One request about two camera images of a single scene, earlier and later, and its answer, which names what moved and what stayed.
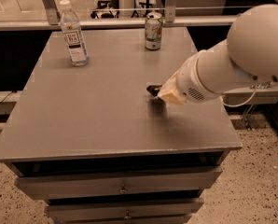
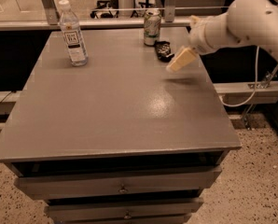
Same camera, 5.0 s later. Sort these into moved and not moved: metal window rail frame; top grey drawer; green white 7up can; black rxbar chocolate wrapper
Moved: black rxbar chocolate wrapper
Not moved: top grey drawer; green white 7up can; metal window rail frame
